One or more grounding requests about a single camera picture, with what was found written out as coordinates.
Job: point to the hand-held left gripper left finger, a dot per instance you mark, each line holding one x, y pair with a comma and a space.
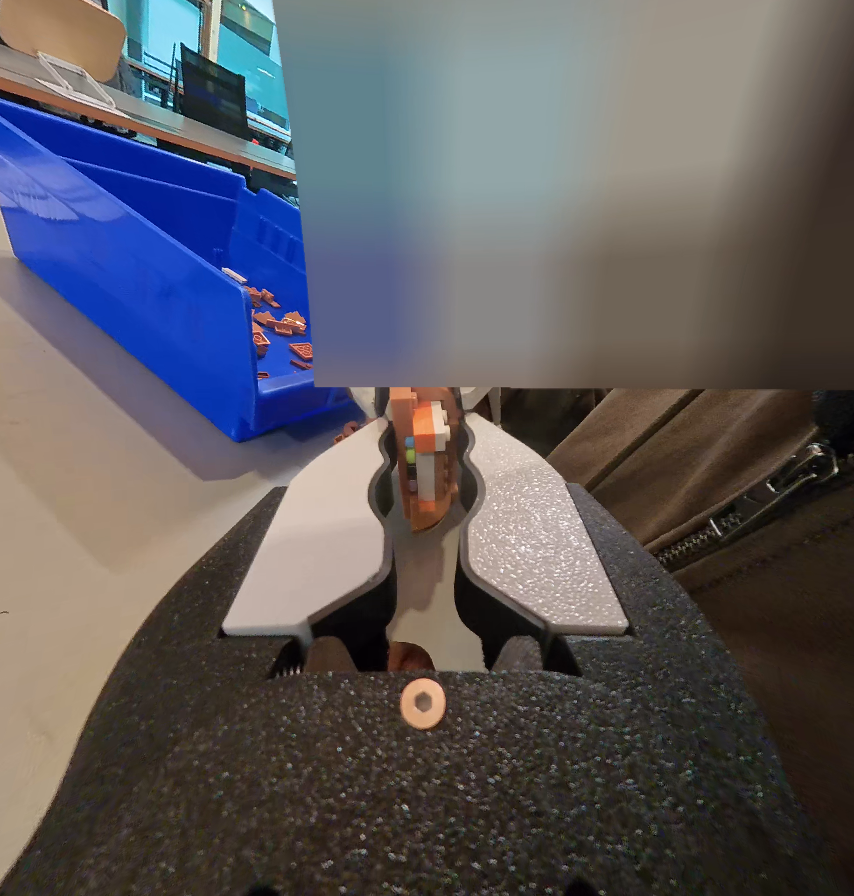
315, 539

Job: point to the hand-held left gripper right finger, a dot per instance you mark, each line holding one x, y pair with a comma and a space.
539, 546

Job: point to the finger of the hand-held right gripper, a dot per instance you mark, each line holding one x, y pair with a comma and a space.
484, 404
367, 402

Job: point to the brown lego assembly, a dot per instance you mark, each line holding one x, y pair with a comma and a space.
427, 455

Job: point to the pile of brown lego pieces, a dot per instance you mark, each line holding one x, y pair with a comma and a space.
280, 322

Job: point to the blue plastic bin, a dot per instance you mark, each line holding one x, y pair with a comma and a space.
119, 266

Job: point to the brown lego arch piece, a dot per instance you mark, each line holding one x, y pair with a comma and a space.
346, 432

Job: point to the person's brown jacket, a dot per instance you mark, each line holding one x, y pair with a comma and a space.
749, 630

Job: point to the grey desk wooden edge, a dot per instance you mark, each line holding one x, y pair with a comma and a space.
189, 133

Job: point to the black office chair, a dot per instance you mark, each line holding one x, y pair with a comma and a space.
213, 94

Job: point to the wooden chair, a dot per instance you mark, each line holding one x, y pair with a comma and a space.
63, 31

